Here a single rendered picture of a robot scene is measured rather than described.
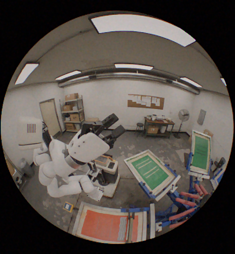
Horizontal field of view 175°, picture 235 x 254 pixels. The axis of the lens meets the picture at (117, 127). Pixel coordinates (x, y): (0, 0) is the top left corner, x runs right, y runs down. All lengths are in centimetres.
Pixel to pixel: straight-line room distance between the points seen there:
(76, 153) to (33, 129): 27
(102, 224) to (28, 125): 111
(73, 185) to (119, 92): 346
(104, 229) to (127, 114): 384
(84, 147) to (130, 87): 343
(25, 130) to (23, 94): 334
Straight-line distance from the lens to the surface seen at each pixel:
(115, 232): 114
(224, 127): 443
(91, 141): 19
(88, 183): 68
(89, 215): 115
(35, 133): 42
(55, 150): 32
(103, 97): 368
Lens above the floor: 205
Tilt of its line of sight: 27 degrees down
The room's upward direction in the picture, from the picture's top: straight up
